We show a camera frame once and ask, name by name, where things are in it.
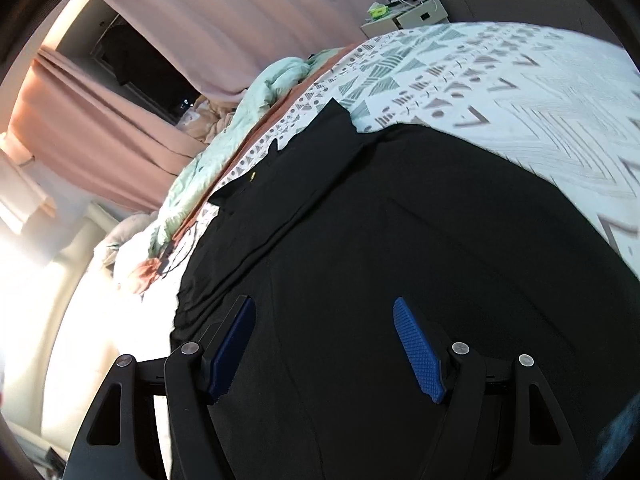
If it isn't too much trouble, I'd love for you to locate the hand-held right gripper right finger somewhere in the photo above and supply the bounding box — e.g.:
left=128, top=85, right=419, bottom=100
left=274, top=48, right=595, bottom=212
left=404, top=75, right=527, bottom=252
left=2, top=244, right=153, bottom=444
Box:
left=392, top=297, right=586, bottom=480

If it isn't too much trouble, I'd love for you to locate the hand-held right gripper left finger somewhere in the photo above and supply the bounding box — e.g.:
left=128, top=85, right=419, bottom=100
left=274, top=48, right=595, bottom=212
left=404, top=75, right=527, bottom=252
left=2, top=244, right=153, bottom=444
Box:
left=64, top=295, right=257, bottom=480

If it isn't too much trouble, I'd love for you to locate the black coat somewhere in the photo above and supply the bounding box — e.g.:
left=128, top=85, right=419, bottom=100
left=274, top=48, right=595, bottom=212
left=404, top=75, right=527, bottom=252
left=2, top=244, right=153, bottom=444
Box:
left=167, top=100, right=640, bottom=480

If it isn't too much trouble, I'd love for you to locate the orange cloth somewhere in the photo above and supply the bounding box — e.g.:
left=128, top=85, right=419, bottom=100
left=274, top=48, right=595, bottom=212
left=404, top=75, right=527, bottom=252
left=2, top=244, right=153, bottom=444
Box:
left=117, top=257, right=166, bottom=296

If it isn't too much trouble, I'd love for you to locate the grey pillow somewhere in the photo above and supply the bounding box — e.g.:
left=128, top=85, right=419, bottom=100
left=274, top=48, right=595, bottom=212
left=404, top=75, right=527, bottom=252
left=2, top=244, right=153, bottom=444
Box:
left=97, top=212, right=151, bottom=261

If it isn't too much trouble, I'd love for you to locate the cream padded headboard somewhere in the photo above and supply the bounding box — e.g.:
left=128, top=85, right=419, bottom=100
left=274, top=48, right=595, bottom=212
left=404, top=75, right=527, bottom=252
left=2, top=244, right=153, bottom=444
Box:
left=37, top=202, right=126, bottom=441

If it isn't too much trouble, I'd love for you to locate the beige blanket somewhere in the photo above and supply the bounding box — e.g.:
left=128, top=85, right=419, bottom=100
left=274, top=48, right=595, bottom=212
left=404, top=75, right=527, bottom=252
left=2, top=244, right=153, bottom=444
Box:
left=177, top=97, right=241, bottom=143

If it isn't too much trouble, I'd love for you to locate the mint green duvet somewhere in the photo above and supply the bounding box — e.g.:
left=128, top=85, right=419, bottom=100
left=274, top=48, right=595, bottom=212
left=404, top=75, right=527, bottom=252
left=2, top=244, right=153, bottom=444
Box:
left=147, top=52, right=346, bottom=261

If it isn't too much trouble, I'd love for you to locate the white hanging garment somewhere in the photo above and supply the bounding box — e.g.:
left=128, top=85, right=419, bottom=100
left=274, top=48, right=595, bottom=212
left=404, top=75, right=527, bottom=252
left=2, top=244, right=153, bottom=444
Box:
left=0, top=130, right=56, bottom=236

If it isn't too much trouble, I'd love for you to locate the patterned white bedspread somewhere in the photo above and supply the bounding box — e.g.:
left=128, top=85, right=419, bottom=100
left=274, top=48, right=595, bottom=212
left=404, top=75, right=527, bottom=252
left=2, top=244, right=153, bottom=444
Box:
left=215, top=21, right=640, bottom=281

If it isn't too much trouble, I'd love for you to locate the white nightstand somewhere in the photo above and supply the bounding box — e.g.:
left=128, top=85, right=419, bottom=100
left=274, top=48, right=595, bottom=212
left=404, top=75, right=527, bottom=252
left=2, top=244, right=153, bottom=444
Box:
left=361, top=0, right=451, bottom=38

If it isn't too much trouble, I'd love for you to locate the thin black charger cable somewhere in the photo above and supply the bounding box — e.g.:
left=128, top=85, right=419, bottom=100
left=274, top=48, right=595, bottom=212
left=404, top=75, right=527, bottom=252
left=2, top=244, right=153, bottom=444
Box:
left=157, top=220, right=206, bottom=276

